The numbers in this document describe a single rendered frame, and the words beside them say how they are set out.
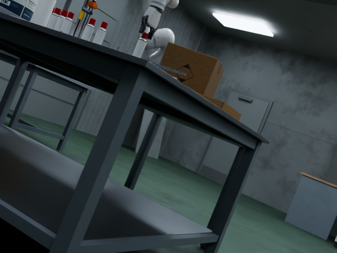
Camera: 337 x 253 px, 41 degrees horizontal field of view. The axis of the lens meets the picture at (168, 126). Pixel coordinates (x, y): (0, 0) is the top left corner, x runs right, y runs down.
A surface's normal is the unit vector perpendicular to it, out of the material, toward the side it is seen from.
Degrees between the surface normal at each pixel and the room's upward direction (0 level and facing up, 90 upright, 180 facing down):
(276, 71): 90
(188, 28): 90
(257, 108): 90
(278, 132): 90
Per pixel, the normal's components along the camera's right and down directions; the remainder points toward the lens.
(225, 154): -0.52, -0.22
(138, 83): 0.82, 0.33
